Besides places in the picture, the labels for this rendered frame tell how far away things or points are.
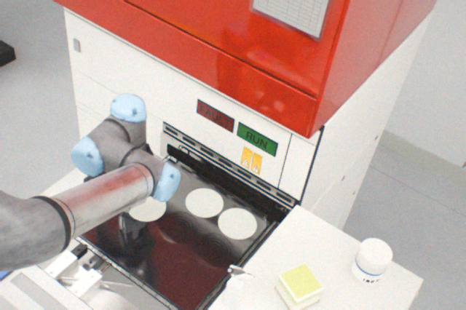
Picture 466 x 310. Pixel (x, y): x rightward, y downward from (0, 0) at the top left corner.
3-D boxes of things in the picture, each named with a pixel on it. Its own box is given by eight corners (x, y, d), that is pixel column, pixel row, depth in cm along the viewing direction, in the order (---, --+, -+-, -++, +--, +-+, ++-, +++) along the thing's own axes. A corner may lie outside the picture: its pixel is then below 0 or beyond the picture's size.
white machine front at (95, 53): (81, 102, 185) (68, -10, 156) (293, 231, 156) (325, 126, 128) (73, 106, 183) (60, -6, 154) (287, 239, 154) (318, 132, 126)
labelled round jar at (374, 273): (357, 255, 135) (368, 232, 128) (384, 272, 132) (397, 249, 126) (344, 276, 130) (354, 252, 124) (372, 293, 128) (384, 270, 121)
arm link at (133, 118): (99, 105, 118) (124, 85, 123) (102, 142, 126) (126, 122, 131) (130, 121, 116) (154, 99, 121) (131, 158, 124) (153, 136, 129)
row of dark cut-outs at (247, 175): (164, 128, 162) (164, 121, 160) (293, 205, 146) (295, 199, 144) (162, 129, 161) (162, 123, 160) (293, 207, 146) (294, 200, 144)
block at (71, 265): (68, 256, 137) (67, 249, 135) (79, 263, 135) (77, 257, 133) (42, 279, 132) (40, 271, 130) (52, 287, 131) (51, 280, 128)
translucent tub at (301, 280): (299, 277, 129) (305, 260, 124) (319, 304, 125) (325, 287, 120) (272, 290, 126) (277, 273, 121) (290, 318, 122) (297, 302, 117)
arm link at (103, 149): (111, 167, 109) (144, 134, 116) (65, 141, 112) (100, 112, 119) (111, 192, 115) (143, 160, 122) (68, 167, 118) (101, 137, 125)
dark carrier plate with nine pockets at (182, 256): (170, 160, 160) (170, 159, 160) (271, 222, 148) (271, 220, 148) (80, 236, 139) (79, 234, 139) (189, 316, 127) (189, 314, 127)
